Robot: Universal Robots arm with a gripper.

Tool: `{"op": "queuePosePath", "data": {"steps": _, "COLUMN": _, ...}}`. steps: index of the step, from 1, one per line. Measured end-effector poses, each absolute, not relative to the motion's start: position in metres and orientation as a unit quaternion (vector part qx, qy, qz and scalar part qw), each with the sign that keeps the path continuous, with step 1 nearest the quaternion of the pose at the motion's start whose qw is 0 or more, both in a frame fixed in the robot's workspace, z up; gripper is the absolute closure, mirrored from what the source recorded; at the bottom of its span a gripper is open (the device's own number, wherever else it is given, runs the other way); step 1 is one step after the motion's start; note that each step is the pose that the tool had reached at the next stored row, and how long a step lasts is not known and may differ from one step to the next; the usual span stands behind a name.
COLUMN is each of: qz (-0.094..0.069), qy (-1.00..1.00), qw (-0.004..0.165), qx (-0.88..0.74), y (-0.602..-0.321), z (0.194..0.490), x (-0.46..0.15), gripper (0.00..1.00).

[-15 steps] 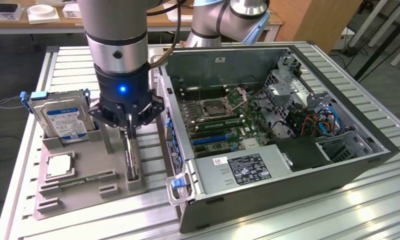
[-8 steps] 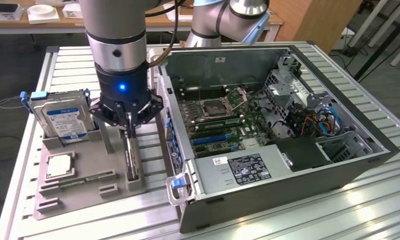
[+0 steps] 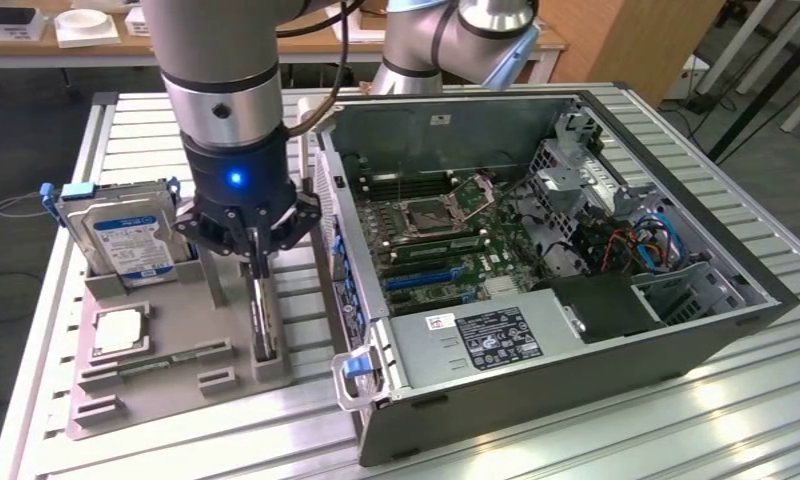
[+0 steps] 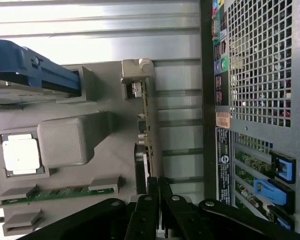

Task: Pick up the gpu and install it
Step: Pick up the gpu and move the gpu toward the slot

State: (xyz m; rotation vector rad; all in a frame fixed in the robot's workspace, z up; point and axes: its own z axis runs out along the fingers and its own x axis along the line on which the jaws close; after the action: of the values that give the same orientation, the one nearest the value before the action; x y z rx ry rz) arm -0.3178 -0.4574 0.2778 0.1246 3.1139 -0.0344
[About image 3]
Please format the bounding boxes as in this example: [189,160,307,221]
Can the hard disk blue label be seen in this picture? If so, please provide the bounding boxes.
[65,187,179,289]

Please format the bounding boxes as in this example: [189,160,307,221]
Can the green motherboard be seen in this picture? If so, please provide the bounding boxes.
[356,167,550,317]

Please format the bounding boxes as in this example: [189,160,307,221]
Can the silver CPU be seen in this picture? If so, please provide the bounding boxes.
[93,309,145,354]

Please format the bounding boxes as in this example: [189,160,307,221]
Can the white round dish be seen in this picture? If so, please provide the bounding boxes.
[53,8,120,50]

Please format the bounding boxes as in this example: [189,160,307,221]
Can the black stand pole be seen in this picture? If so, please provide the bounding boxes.
[706,0,800,164]

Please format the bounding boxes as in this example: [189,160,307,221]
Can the grey parts rack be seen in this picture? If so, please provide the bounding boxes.
[65,212,295,441]

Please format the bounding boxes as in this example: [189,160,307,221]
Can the open black PC case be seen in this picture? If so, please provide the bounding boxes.
[297,88,800,469]

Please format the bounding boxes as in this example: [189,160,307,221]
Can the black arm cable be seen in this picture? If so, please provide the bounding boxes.
[276,0,349,137]

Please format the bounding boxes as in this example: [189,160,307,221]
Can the metal disk bay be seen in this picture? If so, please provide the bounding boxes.
[630,259,755,326]

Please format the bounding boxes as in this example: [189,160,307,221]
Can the grey power supply unit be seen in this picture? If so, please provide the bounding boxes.
[379,292,586,389]

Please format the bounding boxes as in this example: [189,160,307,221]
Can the small white labelled box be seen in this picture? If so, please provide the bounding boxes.
[124,7,155,39]

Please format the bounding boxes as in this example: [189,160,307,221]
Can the metal socket cover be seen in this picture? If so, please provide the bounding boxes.
[445,172,508,221]

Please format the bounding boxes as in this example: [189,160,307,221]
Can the CPU socket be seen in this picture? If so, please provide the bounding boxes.
[403,199,455,236]

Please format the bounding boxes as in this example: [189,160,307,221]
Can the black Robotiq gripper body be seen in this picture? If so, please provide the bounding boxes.
[180,127,301,229]

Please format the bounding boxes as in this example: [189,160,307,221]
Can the white box black insert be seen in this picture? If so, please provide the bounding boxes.
[0,7,48,42]

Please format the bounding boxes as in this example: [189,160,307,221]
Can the metal drive cage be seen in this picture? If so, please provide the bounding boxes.
[530,107,662,214]

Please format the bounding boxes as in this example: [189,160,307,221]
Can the blue disk caddy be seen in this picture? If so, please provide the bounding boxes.
[37,177,188,261]

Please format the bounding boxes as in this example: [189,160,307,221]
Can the black graphics card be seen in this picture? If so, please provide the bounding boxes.
[244,249,283,362]

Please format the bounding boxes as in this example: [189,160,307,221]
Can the wooden cabinet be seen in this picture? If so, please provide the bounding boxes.
[539,0,728,109]

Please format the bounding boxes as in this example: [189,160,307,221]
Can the white papers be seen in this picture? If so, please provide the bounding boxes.
[332,17,388,46]

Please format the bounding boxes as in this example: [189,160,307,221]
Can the blue wire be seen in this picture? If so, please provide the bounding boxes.
[636,212,687,274]

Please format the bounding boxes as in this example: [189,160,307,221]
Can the white table frame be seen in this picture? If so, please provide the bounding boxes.
[696,0,800,134]

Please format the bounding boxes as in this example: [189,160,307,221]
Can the grey floor cable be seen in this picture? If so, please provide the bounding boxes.
[0,194,48,219]

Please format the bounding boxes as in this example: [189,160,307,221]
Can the blue case latch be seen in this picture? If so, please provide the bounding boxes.
[341,352,372,380]

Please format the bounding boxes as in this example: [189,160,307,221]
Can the orange yellow power wires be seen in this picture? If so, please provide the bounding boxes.
[599,224,652,274]

